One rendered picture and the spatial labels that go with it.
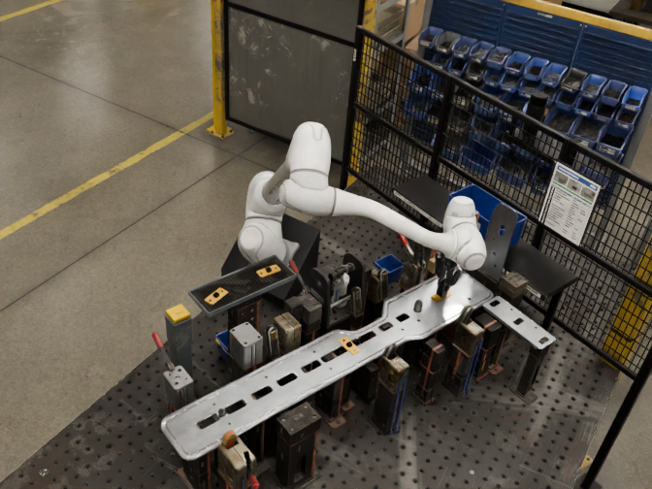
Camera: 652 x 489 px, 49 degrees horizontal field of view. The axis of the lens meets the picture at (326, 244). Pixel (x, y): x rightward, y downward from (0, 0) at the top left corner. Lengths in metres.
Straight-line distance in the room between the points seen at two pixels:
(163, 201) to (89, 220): 0.50
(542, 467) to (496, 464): 0.17
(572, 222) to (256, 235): 1.26
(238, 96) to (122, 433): 3.31
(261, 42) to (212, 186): 1.05
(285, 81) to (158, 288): 1.77
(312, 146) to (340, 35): 2.39
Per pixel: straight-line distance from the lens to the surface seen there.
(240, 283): 2.57
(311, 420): 2.33
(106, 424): 2.78
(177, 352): 2.56
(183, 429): 2.35
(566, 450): 2.90
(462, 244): 2.45
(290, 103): 5.21
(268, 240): 2.94
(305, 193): 2.42
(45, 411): 3.80
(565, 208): 3.03
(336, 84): 4.93
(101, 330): 4.12
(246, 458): 2.25
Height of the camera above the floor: 2.86
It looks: 38 degrees down
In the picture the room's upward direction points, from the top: 5 degrees clockwise
